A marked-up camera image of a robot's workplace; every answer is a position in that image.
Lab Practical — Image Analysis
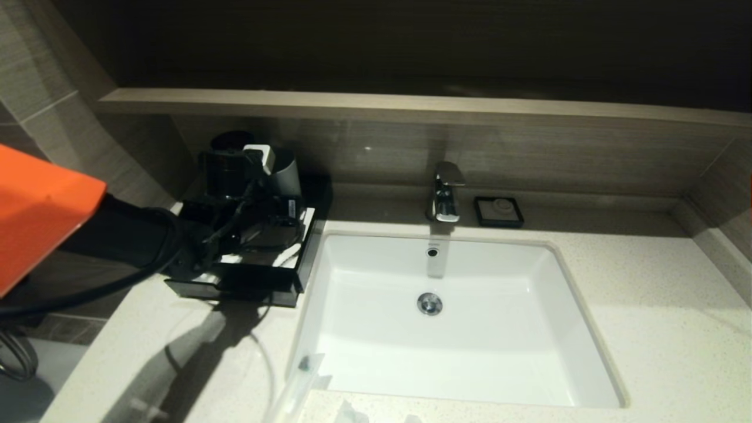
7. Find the white ceramic sink basin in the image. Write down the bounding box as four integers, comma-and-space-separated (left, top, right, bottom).
286, 232, 628, 409

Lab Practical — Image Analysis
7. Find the wooden wall ledge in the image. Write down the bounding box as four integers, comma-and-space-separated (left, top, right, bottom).
100, 88, 752, 140

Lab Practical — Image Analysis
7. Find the chrome sink drain plug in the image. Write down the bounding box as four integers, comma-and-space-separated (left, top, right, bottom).
417, 291, 444, 316

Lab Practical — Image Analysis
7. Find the black cup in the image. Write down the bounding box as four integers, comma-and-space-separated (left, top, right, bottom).
210, 130, 257, 155

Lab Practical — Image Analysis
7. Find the grey plastic cup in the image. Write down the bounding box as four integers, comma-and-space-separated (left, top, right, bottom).
267, 149, 304, 199

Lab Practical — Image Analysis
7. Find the black box with white top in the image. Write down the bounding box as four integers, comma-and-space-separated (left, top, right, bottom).
172, 173, 334, 297

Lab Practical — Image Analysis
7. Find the dark cable loop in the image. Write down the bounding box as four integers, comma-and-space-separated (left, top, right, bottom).
0, 329, 39, 382

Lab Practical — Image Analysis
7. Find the black square soap dish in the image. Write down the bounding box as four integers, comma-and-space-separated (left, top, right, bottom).
474, 196, 525, 229

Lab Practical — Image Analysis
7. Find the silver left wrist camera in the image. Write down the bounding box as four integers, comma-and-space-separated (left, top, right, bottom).
243, 144, 276, 176

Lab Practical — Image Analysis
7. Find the chrome faucet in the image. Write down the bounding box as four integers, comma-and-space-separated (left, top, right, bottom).
427, 162, 466, 223

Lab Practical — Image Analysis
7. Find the glossy black box drawer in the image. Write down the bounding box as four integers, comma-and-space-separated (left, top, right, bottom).
164, 274, 303, 307

